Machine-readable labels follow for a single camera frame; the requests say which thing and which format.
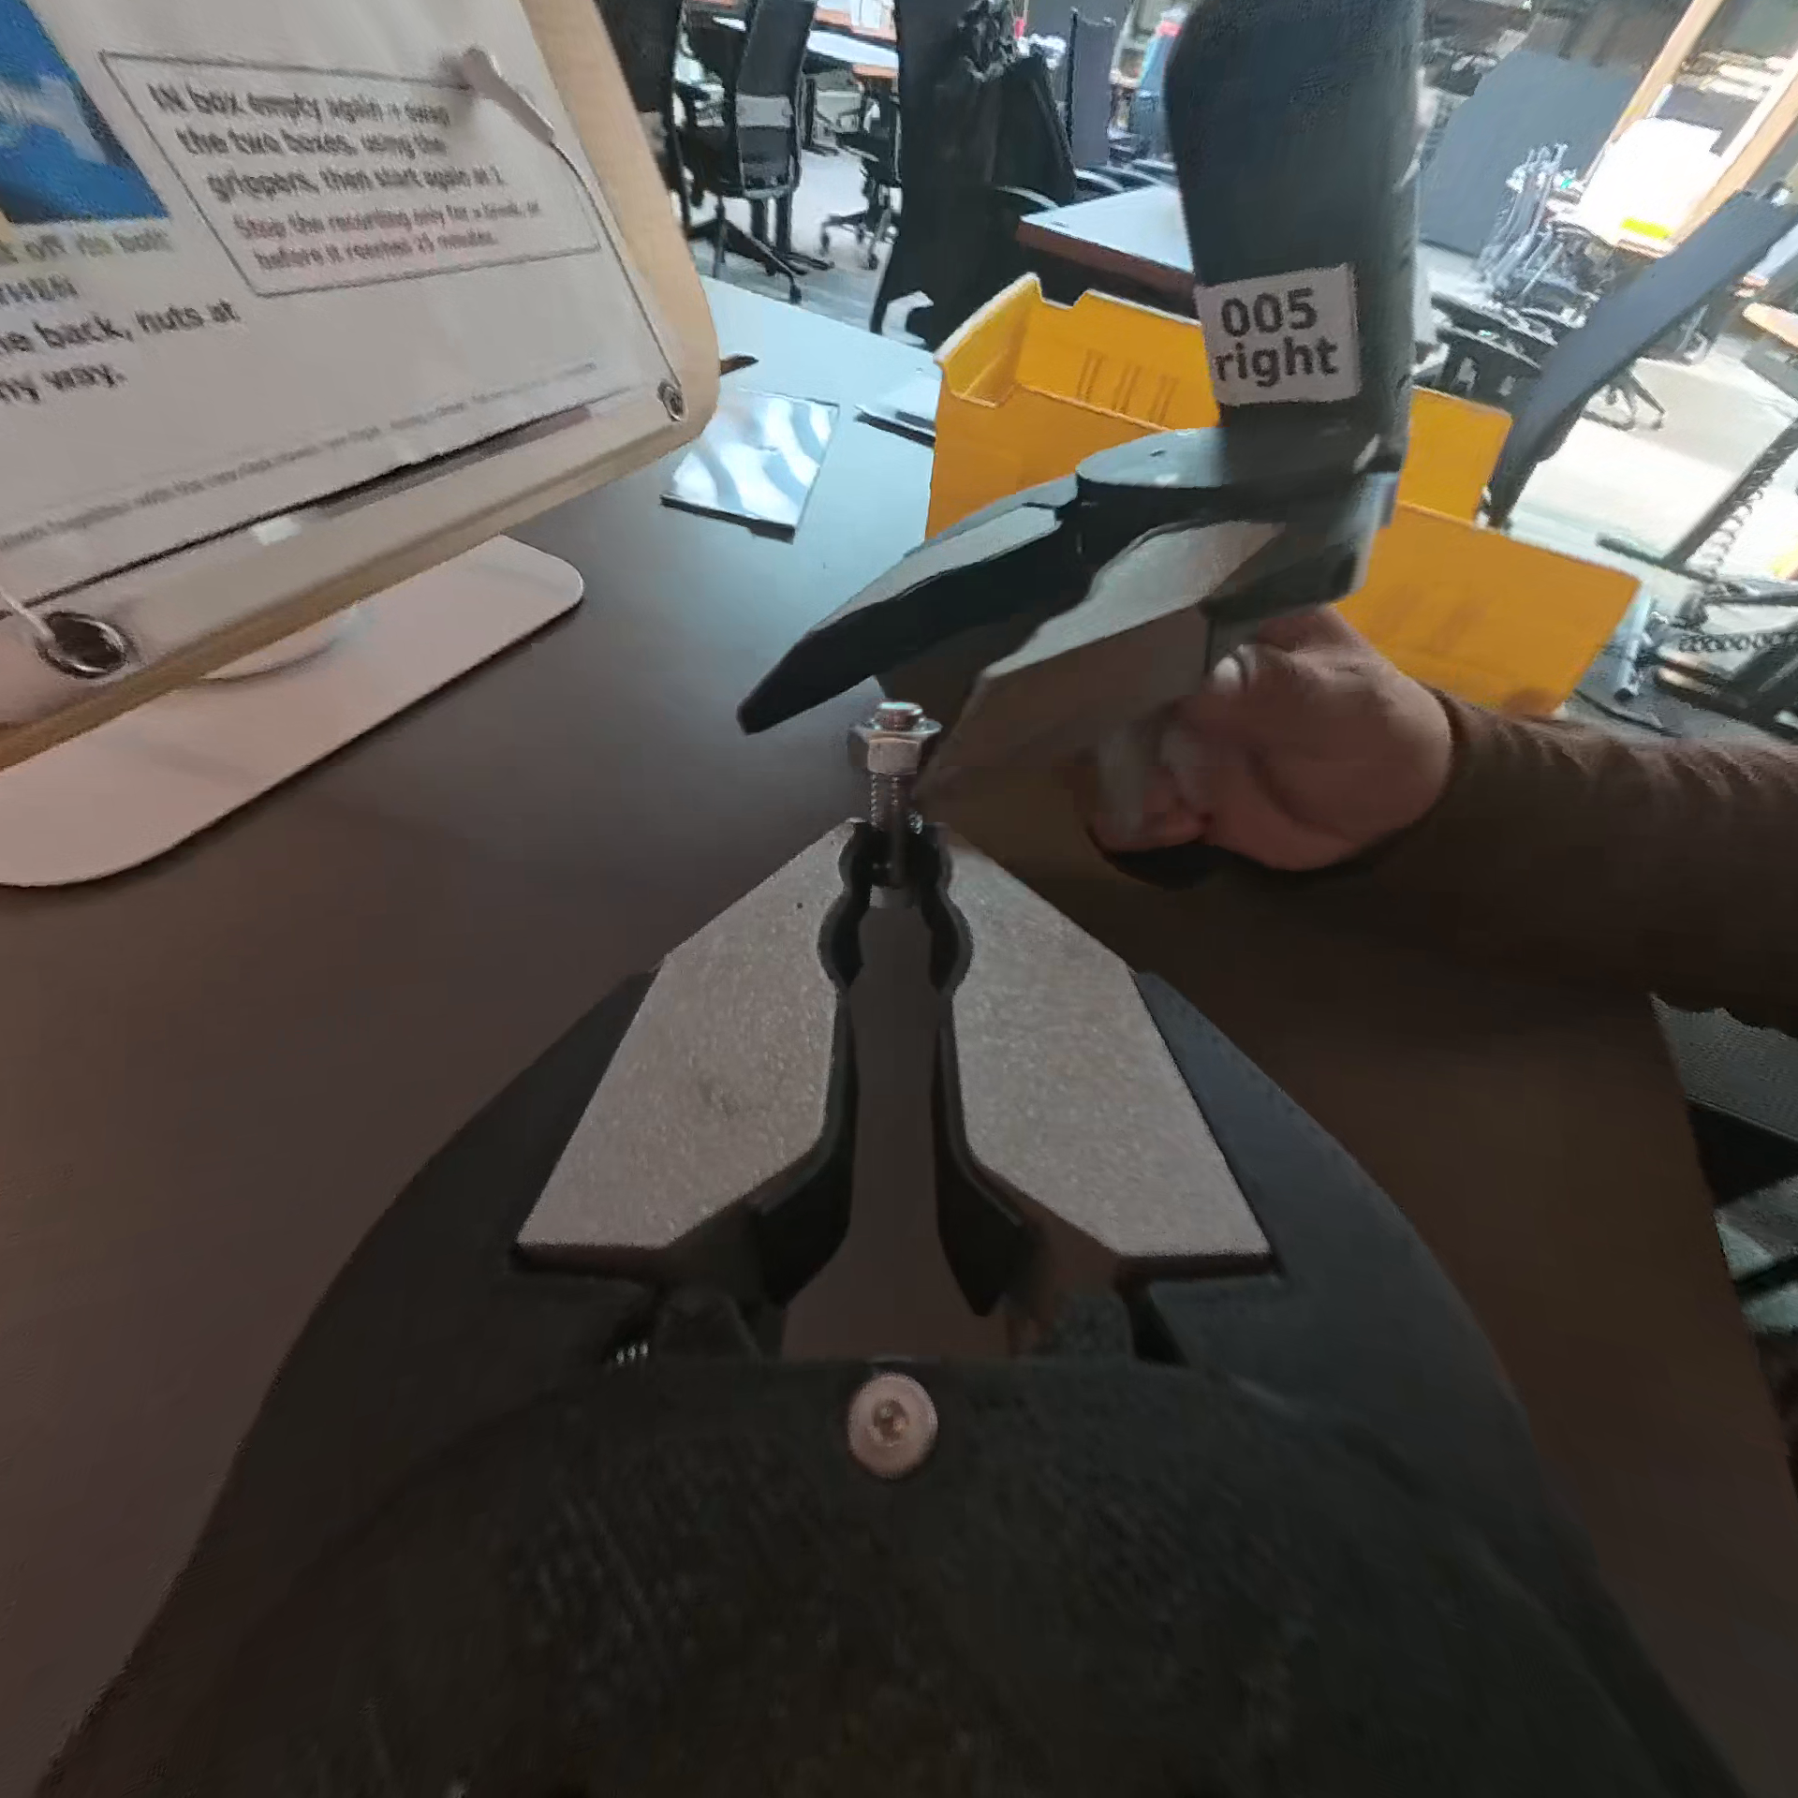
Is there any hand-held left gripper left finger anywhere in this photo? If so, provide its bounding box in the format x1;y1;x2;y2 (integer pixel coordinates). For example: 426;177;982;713
514;823;865;1306

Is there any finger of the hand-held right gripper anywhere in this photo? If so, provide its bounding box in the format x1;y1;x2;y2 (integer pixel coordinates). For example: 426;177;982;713
737;470;1116;734
914;516;1270;823

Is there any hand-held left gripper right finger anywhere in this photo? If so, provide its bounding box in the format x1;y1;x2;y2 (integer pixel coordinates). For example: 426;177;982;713
916;823;1275;1318

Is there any steel hex nut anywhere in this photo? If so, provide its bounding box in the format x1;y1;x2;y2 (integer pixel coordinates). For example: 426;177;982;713
847;699;946;792

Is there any yellow plastic bin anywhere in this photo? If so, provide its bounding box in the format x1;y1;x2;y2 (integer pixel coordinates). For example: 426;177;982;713
927;274;1641;718

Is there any steel bolt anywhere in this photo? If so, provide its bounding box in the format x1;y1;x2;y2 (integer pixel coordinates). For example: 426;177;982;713
865;784;922;912

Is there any person's right forearm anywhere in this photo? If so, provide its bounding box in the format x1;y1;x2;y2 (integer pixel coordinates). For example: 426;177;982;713
1383;695;1798;1033

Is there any person's right hand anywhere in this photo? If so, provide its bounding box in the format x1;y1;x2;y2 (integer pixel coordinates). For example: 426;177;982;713
1158;603;1455;880

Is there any dark office desk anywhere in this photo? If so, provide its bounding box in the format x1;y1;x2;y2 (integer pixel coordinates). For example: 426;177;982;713
1018;181;1196;304

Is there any shiny silver pouch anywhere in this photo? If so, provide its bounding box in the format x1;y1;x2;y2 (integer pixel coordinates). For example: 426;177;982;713
660;390;840;542

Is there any office chair with dark jacket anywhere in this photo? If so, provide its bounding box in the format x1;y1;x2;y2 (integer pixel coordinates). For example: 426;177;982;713
870;0;1082;353

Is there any instruction sheet on stand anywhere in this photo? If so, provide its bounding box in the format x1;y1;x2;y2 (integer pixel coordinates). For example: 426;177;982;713
0;0;721;889

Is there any printed instruction sheet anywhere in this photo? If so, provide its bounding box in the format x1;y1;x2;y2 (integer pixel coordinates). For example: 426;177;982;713
0;0;676;563

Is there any thin retaining wire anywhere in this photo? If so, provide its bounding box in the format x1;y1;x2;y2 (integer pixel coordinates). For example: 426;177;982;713
0;581;134;683
450;49;690;424

